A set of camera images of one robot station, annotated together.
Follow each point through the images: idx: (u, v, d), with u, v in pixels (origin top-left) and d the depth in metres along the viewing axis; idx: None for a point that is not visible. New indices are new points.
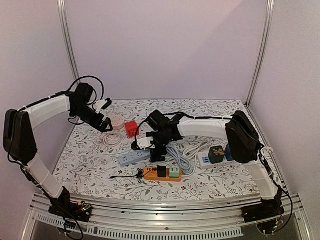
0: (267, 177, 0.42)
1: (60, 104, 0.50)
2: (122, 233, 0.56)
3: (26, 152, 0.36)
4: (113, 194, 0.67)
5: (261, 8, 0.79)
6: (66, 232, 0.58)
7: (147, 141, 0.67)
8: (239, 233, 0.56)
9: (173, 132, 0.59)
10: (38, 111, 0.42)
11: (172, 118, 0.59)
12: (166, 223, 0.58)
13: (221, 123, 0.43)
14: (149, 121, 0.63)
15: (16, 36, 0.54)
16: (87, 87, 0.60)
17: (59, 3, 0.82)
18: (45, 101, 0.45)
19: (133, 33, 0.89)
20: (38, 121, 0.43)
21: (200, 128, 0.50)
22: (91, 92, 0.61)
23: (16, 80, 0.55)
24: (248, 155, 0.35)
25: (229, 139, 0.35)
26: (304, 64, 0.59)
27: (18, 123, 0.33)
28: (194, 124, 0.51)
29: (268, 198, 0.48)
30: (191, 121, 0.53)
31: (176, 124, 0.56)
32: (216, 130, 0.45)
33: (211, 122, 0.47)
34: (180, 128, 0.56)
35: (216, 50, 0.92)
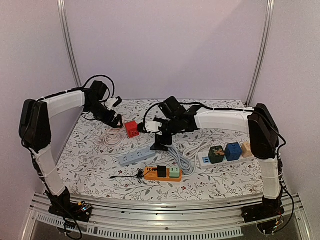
0: (276, 177, 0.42)
1: (76, 99, 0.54)
2: (122, 233, 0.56)
3: (41, 139, 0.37)
4: (113, 194, 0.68)
5: (261, 8, 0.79)
6: (66, 232, 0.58)
7: (155, 125, 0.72)
8: (239, 233, 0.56)
9: (189, 124, 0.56)
10: (56, 102, 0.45)
11: (189, 109, 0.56)
12: (166, 223, 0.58)
13: (244, 115, 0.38)
14: (162, 107, 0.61)
15: (16, 36, 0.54)
16: (101, 85, 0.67)
17: (59, 3, 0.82)
18: (62, 94, 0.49)
19: (134, 33, 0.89)
20: (56, 112, 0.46)
21: (220, 120, 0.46)
22: (104, 91, 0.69)
23: (16, 80, 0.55)
24: (267, 152, 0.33)
25: (250, 133, 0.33)
26: (304, 64, 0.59)
27: (37, 111, 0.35)
28: (213, 116, 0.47)
29: (269, 197, 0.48)
30: (210, 112, 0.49)
31: (193, 114, 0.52)
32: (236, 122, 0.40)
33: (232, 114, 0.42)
34: (197, 120, 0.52)
35: (216, 50, 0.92)
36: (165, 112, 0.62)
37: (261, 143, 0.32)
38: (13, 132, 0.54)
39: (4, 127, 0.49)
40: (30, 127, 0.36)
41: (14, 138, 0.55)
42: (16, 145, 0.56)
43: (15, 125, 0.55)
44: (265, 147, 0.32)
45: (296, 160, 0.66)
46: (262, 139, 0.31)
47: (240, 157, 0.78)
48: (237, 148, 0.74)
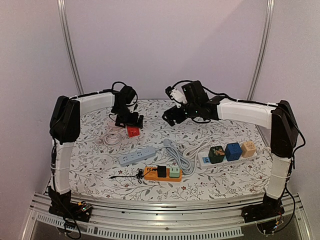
0: (285, 178, 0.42)
1: (106, 100, 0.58)
2: (122, 233, 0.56)
3: (70, 134, 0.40)
4: (113, 194, 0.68)
5: (262, 8, 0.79)
6: (66, 232, 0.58)
7: (180, 98, 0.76)
8: (239, 233, 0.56)
9: (210, 114, 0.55)
10: (88, 102, 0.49)
11: (211, 99, 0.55)
12: (166, 223, 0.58)
13: (267, 109, 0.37)
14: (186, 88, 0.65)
15: (15, 36, 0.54)
16: (131, 91, 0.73)
17: (59, 3, 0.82)
18: (94, 95, 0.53)
19: (134, 33, 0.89)
20: (89, 109, 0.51)
21: (241, 112, 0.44)
22: (132, 95, 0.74)
23: (15, 80, 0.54)
24: (286, 149, 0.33)
25: (272, 128, 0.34)
26: (304, 64, 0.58)
27: (70, 108, 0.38)
28: (236, 107, 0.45)
29: (271, 196, 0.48)
30: (233, 103, 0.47)
31: (215, 104, 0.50)
32: (258, 116, 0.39)
33: (256, 106, 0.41)
34: (218, 109, 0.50)
35: (216, 50, 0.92)
36: (187, 95, 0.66)
37: (281, 139, 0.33)
38: (12, 132, 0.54)
39: (4, 127, 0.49)
40: (60, 120, 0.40)
41: (14, 138, 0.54)
42: (16, 146, 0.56)
43: (14, 125, 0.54)
44: (285, 144, 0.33)
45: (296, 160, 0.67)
46: (283, 134, 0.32)
47: (240, 157, 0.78)
48: (237, 148, 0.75)
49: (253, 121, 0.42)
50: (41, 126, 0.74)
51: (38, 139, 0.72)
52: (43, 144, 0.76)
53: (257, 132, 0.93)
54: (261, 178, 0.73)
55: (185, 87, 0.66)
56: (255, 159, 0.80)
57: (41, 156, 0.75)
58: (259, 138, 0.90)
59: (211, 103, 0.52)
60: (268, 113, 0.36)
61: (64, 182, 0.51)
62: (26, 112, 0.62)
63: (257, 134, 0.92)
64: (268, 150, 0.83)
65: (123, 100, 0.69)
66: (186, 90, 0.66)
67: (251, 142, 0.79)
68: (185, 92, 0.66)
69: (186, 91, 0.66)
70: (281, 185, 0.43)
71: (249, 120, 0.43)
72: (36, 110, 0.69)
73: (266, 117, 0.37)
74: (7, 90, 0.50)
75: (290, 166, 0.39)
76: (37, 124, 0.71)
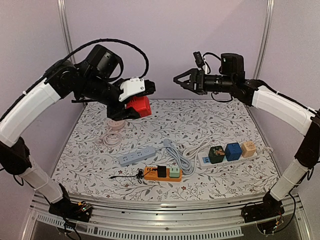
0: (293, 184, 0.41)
1: (41, 98, 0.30)
2: (122, 233, 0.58)
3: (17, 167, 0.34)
4: (113, 194, 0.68)
5: (262, 8, 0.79)
6: (66, 232, 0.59)
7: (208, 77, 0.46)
8: (239, 233, 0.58)
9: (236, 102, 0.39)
10: (9, 124, 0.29)
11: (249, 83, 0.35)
12: (166, 223, 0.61)
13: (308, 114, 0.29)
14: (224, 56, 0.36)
15: (13, 35, 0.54)
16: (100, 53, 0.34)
17: (59, 3, 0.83)
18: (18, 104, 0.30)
19: (133, 32, 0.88)
20: (30, 121, 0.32)
21: (274, 106, 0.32)
22: (108, 65, 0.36)
23: (12, 79, 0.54)
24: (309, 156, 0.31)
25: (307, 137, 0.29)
26: (305, 63, 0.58)
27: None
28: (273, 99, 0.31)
29: (274, 195, 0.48)
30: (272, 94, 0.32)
31: (254, 89, 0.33)
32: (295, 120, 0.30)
33: (295, 105, 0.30)
34: (254, 95, 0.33)
35: (215, 50, 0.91)
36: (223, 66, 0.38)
37: (310, 147, 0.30)
38: None
39: None
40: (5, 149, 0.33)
41: None
42: None
43: None
44: (312, 154, 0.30)
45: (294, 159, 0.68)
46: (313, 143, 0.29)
47: (240, 157, 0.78)
48: (237, 148, 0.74)
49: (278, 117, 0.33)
50: (41, 126, 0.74)
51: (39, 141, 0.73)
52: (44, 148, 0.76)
53: (257, 132, 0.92)
54: (261, 178, 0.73)
55: (229, 59, 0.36)
56: (255, 159, 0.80)
57: (43, 155, 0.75)
58: (259, 138, 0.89)
59: (248, 85, 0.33)
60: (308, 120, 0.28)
61: (54, 192, 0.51)
62: None
63: (257, 134, 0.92)
64: (268, 150, 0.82)
65: (86, 73, 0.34)
66: (227, 60, 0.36)
67: (251, 142, 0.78)
68: (223, 64, 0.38)
69: (225, 63, 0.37)
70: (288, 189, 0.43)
71: (275, 115, 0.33)
72: None
73: (301, 122, 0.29)
74: (2, 90, 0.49)
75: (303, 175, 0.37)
76: (37, 124, 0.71)
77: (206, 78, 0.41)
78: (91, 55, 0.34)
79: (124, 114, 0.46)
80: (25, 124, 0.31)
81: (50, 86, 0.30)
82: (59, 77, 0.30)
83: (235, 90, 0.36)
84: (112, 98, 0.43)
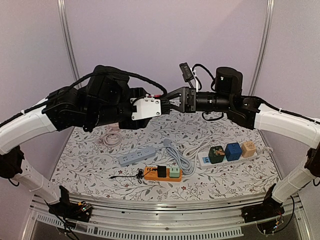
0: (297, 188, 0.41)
1: (37, 124, 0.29)
2: (122, 233, 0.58)
3: (5, 171, 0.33)
4: (113, 194, 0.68)
5: (262, 8, 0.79)
6: (66, 232, 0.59)
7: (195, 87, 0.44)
8: (239, 233, 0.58)
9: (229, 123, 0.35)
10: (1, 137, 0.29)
11: (246, 104, 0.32)
12: (166, 223, 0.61)
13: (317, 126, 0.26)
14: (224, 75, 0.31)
15: (12, 34, 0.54)
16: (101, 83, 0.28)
17: (59, 3, 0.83)
18: (16, 120, 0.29)
19: (133, 32, 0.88)
20: (24, 139, 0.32)
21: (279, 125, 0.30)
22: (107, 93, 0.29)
23: (10, 79, 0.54)
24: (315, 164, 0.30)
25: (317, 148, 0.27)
26: (305, 63, 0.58)
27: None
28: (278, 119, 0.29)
29: (276, 198, 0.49)
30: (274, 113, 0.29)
31: (255, 112, 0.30)
32: (305, 134, 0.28)
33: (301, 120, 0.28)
34: (256, 117, 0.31)
35: (216, 49, 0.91)
36: (220, 85, 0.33)
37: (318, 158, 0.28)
38: None
39: None
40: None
41: None
42: None
43: None
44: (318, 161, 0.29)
45: (293, 159, 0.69)
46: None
47: (240, 157, 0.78)
48: (237, 148, 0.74)
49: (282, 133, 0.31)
50: None
51: (36, 149, 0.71)
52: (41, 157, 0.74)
53: (257, 132, 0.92)
54: (261, 178, 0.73)
55: (228, 77, 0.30)
56: (255, 159, 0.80)
57: (42, 155, 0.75)
58: (259, 138, 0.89)
59: (247, 108, 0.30)
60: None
61: (50, 195, 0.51)
62: None
63: (257, 134, 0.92)
64: (268, 150, 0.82)
65: (87, 105, 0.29)
66: (225, 79, 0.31)
67: (251, 142, 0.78)
68: (221, 82, 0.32)
69: (223, 82, 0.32)
70: (290, 192, 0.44)
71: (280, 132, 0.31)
72: None
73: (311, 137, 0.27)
74: (1, 89, 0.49)
75: (308, 180, 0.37)
76: None
77: (197, 97, 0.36)
78: (90, 84, 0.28)
79: (139, 125, 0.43)
80: (18, 140, 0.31)
81: (46, 116, 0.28)
82: (57, 111, 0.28)
83: (234, 114, 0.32)
84: (125, 117, 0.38)
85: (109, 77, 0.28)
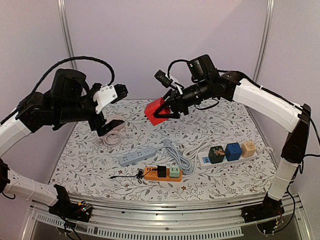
0: (287, 181, 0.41)
1: (13, 132, 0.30)
2: (122, 233, 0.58)
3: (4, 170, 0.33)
4: (113, 194, 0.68)
5: (261, 8, 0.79)
6: (66, 232, 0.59)
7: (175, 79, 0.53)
8: (239, 233, 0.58)
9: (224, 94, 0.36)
10: None
11: (228, 75, 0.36)
12: (166, 223, 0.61)
13: (294, 111, 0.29)
14: (192, 64, 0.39)
15: (13, 35, 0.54)
16: (63, 82, 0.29)
17: (59, 3, 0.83)
18: None
19: (133, 32, 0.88)
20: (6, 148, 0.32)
21: (260, 101, 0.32)
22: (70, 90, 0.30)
23: (9, 79, 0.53)
24: (294, 152, 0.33)
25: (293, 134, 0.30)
26: (304, 63, 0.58)
27: None
28: (259, 96, 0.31)
29: (272, 197, 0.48)
30: (256, 89, 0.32)
31: (236, 83, 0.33)
32: (282, 117, 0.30)
33: (282, 102, 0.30)
34: (236, 90, 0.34)
35: (215, 49, 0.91)
36: (195, 73, 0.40)
37: (294, 145, 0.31)
38: None
39: None
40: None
41: None
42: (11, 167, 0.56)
43: None
44: (298, 151, 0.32)
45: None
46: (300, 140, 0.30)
47: (240, 157, 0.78)
48: (237, 148, 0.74)
49: (262, 112, 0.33)
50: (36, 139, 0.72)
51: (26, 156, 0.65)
52: (35, 161, 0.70)
53: (257, 132, 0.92)
54: (261, 178, 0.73)
55: (194, 62, 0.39)
56: (255, 159, 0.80)
57: (40, 162, 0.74)
58: (258, 138, 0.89)
59: (229, 79, 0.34)
60: (295, 116, 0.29)
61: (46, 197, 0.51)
62: None
63: (257, 134, 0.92)
64: (268, 150, 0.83)
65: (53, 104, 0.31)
66: (194, 65, 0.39)
67: (251, 142, 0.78)
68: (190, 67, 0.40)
69: (194, 67, 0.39)
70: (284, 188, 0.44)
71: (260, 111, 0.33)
72: None
73: (289, 119, 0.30)
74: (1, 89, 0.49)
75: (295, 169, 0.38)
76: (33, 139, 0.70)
77: (184, 95, 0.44)
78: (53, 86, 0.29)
79: (108, 128, 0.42)
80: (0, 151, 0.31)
81: (20, 121, 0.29)
82: (28, 115, 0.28)
83: (215, 87, 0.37)
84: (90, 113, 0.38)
85: (68, 76, 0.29)
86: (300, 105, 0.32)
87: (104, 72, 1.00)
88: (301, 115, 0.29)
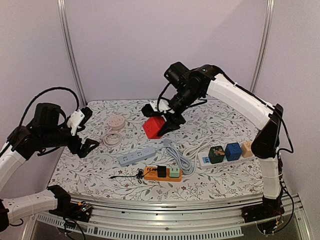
0: (277, 177, 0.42)
1: (13, 162, 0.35)
2: (122, 233, 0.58)
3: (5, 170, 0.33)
4: (113, 194, 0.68)
5: (261, 8, 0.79)
6: (66, 232, 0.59)
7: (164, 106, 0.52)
8: (239, 233, 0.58)
9: (199, 87, 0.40)
10: None
11: (204, 68, 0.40)
12: (166, 223, 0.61)
13: (266, 110, 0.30)
14: (168, 75, 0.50)
15: (13, 36, 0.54)
16: (45, 114, 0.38)
17: (59, 3, 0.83)
18: None
19: (133, 33, 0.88)
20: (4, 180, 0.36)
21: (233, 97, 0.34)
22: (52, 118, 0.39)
23: (10, 79, 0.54)
24: (268, 154, 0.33)
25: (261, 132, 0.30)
26: (304, 64, 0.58)
27: None
28: (231, 92, 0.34)
29: (269, 197, 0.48)
30: (229, 86, 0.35)
31: (210, 78, 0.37)
32: (253, 115, 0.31)
33: (255, 100, 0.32)
34: (211, 84, 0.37)
35: (215, 50, 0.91)
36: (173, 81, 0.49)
37: (261, 142, 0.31)
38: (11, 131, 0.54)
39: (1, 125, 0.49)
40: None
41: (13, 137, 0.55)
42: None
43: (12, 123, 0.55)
44: (267, 148, 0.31)
45: (291, 158, 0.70)
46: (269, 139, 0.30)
47: (240, 157, 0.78)
48: (237, 148, 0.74)
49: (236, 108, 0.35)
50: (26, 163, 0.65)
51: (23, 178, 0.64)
52: (23, 187, 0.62)
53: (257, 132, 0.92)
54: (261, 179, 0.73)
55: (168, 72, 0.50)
56: (255, 159, 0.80)
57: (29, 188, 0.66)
58: None
59: (205, 73, 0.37)
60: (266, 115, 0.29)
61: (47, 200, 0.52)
62: (25, 114, 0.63)
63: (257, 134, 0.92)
64: None
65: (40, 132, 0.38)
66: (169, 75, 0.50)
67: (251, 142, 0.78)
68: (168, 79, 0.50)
69: (170, 77, 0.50)
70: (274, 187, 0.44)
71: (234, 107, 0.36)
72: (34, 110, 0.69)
73: (260, 118, 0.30)
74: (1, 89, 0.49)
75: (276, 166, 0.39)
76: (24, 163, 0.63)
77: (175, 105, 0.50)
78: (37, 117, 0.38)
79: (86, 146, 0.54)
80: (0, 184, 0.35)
81: (17, 152, 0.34)
82: (23, 144, 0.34)
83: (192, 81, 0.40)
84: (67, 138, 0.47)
85: (50, 107, 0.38)
86: (273, 105, 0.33)
87: (104, 72, 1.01)
88: (272, 115, 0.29)
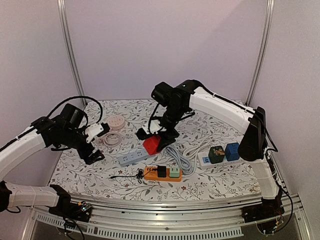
0: (271, 177, 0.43)
1: (33, 144, 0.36)
2: (122, 233, 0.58)
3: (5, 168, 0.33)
4: (113, 194, 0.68)
5: (262, 8, 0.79)
6: (66, 232, 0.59)
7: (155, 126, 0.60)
8: (239, 233, 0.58)
9: (181, 103, 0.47)
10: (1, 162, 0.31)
11: (184, 84, 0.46)
12: (166, 223, 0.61)
13: (245, 115, 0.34)
14: (154, 95, 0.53)
15: (12, 36, 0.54)
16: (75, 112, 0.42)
17: (59, 3, 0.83)
18: (6, 147, 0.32)
19: (133, 33, 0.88)
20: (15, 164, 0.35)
21: (213, 107, 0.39)
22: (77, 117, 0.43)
23: (10, 80, 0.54)
24: (255, 156, 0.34)
25: (246, 134, 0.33)
26: (305, 64, 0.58)
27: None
28: (211, 103, 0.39)
29: (268, 197, 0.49)
30: (208, 97, 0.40)
31: (189, 93, 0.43)
32: (233, 120, 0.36)
33: (234, 108, 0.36)
34: (192, 98, 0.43)
35: (215, 50, 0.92)
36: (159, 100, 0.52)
37: (247, 144, 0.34)
38: (11, 131, 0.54)
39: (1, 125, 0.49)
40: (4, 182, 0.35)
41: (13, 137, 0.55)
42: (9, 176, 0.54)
43: (12, 123, 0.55)
44: (253, 150, 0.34)
45: (291, 158, 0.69)
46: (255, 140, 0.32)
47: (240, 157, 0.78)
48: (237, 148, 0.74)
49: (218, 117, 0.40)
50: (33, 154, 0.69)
51: (29, 172, 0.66)
52: (29, 177, 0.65)
53: None
54: None
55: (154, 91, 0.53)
56: None
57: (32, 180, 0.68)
58: None
59: (184, 89, 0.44)
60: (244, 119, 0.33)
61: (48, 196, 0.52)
62: (25, 115, 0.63)
63: None
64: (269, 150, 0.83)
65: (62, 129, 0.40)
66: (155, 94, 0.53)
67: None
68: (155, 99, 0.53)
69: (156, 96, 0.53)
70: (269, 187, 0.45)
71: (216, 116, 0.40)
72: (34, 110, 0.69)
73: (241, 123, 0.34)
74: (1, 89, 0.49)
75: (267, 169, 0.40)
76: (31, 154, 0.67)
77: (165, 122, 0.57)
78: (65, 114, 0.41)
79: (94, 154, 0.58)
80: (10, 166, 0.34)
81: (41, 135, 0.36)
82: (47, 130, 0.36)
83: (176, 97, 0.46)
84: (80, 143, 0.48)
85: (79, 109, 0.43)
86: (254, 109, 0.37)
87: (104, 72, 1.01)
88: (252, 118, 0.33)
